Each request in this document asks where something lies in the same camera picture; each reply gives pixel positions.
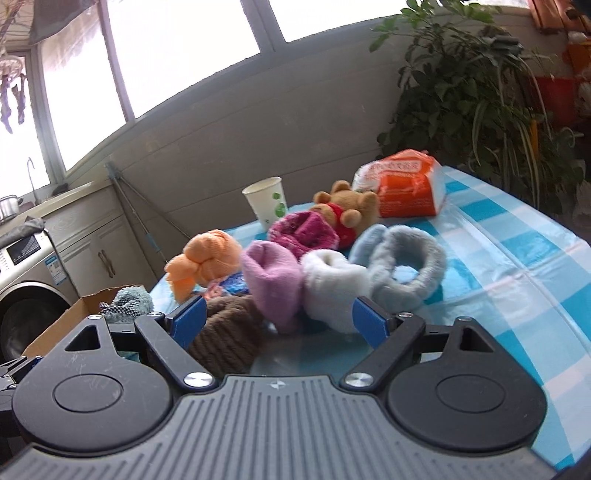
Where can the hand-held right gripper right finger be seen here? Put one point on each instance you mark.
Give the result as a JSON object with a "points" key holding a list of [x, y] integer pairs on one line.
{"points": [[369, 321]]}

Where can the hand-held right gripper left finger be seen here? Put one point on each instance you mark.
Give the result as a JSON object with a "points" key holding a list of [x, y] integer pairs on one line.
{"points": [[188, 319]]}

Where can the brown knitted hat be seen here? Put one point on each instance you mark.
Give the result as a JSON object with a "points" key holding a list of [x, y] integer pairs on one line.
{"points": [[228, 332]]}

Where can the white fluffy sock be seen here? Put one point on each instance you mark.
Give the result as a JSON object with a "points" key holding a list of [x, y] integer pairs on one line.
{"points": [[332, 286]]}

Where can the orange knitted cloth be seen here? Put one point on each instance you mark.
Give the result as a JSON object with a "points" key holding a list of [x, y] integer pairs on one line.
{"points": [[207, 258]]}

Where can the light blue fluffy sock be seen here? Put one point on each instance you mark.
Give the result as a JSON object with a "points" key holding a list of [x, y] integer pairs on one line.
{"points": [[415, 249]]}

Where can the pink fleece sock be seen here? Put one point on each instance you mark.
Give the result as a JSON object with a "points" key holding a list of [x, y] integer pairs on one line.
{"points": [[272, 281]]}

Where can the pink purple knitted ball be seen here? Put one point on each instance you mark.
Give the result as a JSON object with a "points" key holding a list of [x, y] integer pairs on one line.
{"points": [[300, 230]]}

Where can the cardboard box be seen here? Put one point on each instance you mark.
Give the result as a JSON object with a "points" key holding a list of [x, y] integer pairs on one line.
{"points": [[60, 323]]}

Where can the blue round object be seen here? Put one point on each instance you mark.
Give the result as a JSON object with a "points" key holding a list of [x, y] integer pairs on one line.
{"points": [[233, 282]]}

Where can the grey teal fluffy sock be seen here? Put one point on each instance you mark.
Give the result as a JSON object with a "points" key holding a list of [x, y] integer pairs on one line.
{"points": [[127, 304]]}

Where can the mop pole with blue grip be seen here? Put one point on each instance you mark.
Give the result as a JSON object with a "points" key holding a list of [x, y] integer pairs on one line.
{"points": [[138, 217]]}

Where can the thin metal pole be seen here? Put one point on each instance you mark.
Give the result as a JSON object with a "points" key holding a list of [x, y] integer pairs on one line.
{"points": [[157, 205]]}

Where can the brown teddy bear red shirt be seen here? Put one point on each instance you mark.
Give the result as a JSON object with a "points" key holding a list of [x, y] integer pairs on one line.
{"points": [[344, 203]]}

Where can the beige cabinet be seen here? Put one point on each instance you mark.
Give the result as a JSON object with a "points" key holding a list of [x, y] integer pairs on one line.
{"points": [[101, 230]]}

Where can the white paper cup green print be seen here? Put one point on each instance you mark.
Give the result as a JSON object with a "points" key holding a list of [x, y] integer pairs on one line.
{"points": [[268, 203]]}

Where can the orange tissue pack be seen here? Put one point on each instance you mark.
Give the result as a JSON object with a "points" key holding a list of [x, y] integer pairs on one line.
{"points": [[406, 184]]}

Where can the blue checkered tablecloth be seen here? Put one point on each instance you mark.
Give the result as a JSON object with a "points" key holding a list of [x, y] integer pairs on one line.
{"points": [[508, 258]]}

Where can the silver washing machine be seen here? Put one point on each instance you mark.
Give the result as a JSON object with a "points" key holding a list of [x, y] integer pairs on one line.
{"points": [[27, 295]]}

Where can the grey cloth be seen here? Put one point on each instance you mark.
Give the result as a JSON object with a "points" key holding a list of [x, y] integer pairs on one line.
{"points": [[23, 230]]}

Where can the metal faucet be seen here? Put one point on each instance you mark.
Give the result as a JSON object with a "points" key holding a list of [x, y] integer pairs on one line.
{"points": [[32, 180]]}

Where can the steel pot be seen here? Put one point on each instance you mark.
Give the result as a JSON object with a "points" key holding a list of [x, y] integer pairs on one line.
{"points": [[8, 207]]}

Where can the green potted plant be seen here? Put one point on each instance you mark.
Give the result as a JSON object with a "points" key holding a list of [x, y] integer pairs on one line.
{"points": [[443, 92]]}

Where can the purple hanging ornament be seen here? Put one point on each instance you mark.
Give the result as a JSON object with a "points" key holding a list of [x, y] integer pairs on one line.
{"points": [[7, 101]]}

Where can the red plant pot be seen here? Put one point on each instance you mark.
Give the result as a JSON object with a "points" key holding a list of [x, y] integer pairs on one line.
{"points": [[556, 99]]}

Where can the orange pink curtain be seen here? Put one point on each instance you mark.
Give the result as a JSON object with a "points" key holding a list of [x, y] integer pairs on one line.
{"points": [[558, 14]]}

